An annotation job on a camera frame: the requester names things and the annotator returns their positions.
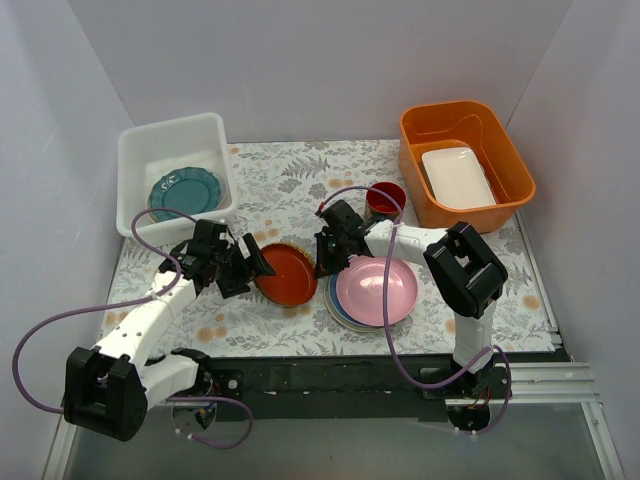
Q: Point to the floral table mat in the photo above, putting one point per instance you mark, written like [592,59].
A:
[279,187]

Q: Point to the orange plastic bin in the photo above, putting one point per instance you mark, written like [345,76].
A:
[470,124]

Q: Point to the red black cup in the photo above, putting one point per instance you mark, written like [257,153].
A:
[386,199]

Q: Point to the aluminium rail frame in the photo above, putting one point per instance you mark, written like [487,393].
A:
[554,429]

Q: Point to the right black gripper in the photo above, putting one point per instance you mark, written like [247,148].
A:
[329,245]

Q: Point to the pink round plate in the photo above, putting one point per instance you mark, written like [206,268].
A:
[359,290]

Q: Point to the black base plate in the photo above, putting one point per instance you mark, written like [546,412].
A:
[326,388]

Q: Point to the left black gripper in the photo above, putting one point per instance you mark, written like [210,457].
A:
[235,267]

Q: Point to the white rectangular plate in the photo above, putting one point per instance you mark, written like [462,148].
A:
[457,179]

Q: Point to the teal scalloped plate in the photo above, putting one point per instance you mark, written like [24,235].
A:
[190,190]

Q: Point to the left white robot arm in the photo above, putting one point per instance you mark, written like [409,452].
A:
[110,387]

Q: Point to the red gold rimmed plate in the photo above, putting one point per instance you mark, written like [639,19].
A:
[293,283]

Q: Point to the white translucent plastic bin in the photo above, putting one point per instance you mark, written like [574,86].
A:
[146,153]

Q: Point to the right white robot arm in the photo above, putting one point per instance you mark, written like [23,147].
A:
[467,273]

